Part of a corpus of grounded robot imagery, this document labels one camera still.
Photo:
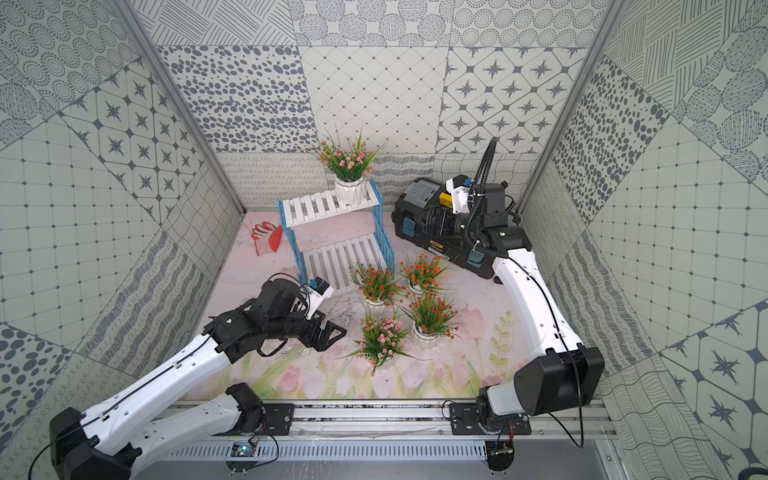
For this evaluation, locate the pink flower pot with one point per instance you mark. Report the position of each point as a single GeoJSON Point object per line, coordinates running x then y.
{"type": "Point", "coordinates": [350, 165]}
{"type": "Point", "coordinates": [383, 340]}

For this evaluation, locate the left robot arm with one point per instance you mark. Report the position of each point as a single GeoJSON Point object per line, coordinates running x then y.
{"type": "Point", "coordinates": [124, 434]}

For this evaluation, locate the black toolbox yellow handle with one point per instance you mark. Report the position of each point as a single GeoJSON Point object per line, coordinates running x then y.
{"type": "Point", "coordinates": [491, 227]}

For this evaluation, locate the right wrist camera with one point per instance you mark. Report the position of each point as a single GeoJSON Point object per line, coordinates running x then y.
{"type": "Point", "coordinates": [458, 187]}

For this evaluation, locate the red flower pot back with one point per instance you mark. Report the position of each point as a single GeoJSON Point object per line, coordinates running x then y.
{"type": "Point", "coordinates": [423, 274]}

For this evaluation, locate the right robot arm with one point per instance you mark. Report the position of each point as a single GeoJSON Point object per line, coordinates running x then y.
{"type": "Point", "coordinates": [562, 372]}

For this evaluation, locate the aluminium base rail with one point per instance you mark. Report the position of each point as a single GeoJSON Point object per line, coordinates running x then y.
{"type": "Point", "coordinates": [423, 419]}

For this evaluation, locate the red flower pot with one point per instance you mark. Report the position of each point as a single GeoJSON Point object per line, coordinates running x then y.
{"type": "Point", "coordinates": [378, 286]}
{"type": "Point", "coordinates": [432, 318]}
{"type": "Point", "coordinates": [423, 274]}

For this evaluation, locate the blue white slatted rack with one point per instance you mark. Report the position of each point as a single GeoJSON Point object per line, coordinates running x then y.
{"type": "Point", "coordinates": [327, 237]}

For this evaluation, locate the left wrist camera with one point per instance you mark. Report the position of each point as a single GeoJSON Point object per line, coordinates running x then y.
{"type": "Point", "coordinates": [318, 290]}

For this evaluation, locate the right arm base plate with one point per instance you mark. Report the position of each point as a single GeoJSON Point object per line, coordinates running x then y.
{"type": "Point", "coordinates": [471, 419]}

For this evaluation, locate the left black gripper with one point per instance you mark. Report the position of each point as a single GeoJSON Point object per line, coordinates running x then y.
{"type": "Point", "coordinates": [315, 330]}

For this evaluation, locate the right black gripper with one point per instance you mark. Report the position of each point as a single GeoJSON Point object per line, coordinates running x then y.
{"type": "Point", "coordinates": [446, 218]}

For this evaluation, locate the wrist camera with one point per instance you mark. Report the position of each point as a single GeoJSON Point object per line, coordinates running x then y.
{"type": "Point", "coordinates": [318, 290]}
{"type": "Point", "coordinates": [458, 187]}

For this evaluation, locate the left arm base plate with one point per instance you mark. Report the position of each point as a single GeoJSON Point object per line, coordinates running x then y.
{"type": "Point", "coordinates": [277, 418]}

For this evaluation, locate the red flower pot front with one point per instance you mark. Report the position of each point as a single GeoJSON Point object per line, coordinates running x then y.
{"type": "Point", "coordinates": [432, 318]}

